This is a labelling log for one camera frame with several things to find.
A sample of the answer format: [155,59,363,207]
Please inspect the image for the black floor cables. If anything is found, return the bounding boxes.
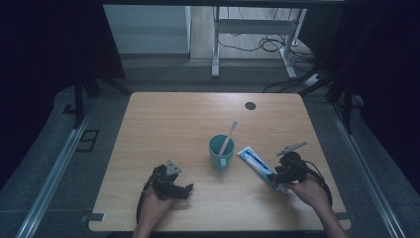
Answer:
[218,6,320,94]

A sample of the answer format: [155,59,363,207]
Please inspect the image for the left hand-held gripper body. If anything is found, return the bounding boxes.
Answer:
[149,160,183,200]

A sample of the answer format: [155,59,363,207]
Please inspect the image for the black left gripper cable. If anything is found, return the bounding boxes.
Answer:
[136,172,157,226]

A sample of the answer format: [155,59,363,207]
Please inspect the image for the dark curtain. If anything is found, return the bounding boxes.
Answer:
[0,0,127,191]
[325,0,420,196]

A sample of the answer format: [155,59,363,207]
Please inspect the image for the teal cup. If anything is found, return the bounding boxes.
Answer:
[208,133,236,172]

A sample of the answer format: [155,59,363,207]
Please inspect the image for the metal floor rail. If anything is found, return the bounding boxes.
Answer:
[14,106,97,238]
[328,102,406,238]

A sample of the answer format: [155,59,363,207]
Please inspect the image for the white desk frame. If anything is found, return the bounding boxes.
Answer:
[211,5,308,79]

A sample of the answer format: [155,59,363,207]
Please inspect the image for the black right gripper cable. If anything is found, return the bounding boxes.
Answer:
[301,160,334,207]

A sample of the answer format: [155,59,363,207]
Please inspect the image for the white cabinet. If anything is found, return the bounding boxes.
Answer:
[102,4,192,55]

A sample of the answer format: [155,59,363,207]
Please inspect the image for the white and blue toothpaste tube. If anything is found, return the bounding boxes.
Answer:
[237,145,289,194]

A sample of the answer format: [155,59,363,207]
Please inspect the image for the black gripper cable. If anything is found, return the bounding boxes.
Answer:
[136,172,157,226]
[301,160,334,207]

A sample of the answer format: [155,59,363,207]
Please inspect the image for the black metal stand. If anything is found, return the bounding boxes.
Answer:
[298,73,357,135]
[72,73,133,130]

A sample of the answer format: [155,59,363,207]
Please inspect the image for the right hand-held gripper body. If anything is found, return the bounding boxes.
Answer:
[274,141,310,184]

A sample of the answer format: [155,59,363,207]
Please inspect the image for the pink toothbrush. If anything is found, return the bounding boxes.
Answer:
[218,118,239,157]

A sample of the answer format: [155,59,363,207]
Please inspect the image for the white power strip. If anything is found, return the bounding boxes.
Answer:
[303,72,323,88]

